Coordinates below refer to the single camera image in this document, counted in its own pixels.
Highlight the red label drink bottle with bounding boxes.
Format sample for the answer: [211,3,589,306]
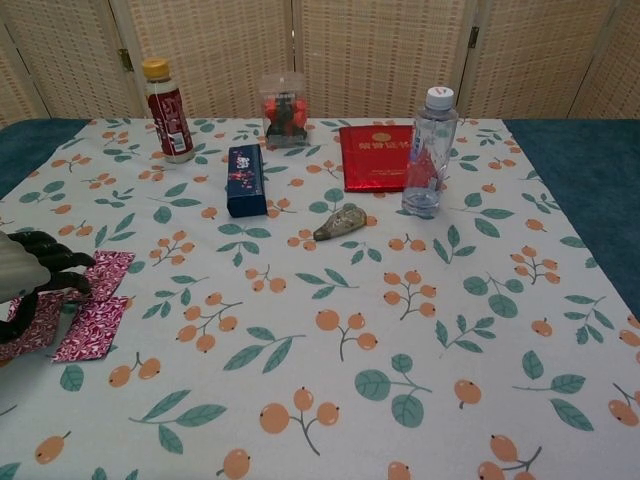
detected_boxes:
[141,57,197,165]

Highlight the navy blue floral box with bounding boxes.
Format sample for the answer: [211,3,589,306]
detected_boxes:
[224,143,267,219]

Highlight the teal fabric table cover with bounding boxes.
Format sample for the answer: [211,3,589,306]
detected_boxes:
[0,117,640,321]

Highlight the floral orange berry tablecloth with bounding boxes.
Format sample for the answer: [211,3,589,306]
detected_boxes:
[0,117,640,480]

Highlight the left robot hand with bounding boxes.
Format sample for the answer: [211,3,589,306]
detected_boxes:
[0,229,97,346]

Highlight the clear plastic display box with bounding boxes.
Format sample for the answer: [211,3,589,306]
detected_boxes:
[258,72,310,150]

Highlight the clear plastic water bottle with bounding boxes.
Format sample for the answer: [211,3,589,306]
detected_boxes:
[401,85,460,217]

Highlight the woven bamboo screen panel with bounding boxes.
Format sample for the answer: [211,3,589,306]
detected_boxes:
[0,19,29,126]
[469,0,624,121]
[293,0,479,121]
[0,0,136,121]
[582,0,640,121]
[122,0,301,121]

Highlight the red honour certificate booklet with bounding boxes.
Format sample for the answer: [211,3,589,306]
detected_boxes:
[338,124,416,194]

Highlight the red black toy figure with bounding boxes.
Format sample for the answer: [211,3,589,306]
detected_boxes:
[264,92,307,146]

